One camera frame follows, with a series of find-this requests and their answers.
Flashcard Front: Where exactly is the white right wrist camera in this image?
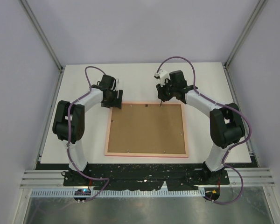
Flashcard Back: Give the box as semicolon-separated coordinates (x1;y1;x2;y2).
154;69;170;86

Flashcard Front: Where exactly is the pink picture frame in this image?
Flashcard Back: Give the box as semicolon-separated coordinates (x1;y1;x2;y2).
104;100;190;159

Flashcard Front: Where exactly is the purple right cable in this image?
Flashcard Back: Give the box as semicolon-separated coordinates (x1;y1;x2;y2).
155;56;252;205

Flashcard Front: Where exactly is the right aluminium frame post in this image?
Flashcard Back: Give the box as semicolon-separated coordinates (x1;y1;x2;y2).
224;0;268;69

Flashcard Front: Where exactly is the slotted cable duct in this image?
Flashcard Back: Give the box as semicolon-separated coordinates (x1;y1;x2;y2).
30;188;205;198

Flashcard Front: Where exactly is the brown frame backing board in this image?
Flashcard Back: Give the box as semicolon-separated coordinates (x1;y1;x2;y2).
107;104;186;154

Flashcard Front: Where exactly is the left aluminium frame post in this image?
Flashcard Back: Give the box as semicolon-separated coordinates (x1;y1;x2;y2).
18;0;63;72

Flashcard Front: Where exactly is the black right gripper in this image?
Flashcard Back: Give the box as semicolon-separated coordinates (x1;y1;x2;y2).
156;79;176;102

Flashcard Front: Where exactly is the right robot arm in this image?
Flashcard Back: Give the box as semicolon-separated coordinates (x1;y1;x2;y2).
154;69;245;184

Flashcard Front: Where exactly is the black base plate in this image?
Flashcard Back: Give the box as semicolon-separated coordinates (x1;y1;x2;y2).
61;163;230;191

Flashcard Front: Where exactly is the aluminium frame post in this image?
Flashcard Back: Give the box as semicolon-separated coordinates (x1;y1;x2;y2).
224;0;268;69
18;0;63;72

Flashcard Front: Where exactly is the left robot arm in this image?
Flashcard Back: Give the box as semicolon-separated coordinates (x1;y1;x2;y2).
52;75;123;186

